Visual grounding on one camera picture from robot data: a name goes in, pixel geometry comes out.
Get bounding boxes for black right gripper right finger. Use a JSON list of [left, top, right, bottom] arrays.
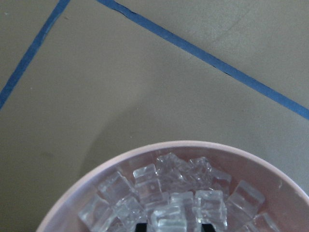
[[201, 223, 215, 232]]

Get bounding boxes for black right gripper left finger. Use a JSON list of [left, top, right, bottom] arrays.
[[135, 223, 147, 232]]

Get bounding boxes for clear ice cubes pile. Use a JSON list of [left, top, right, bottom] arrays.
[[78, 153, 278, 232]]

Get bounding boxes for pink bowl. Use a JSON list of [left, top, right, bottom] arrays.
[[38, 141, 309, 232]]

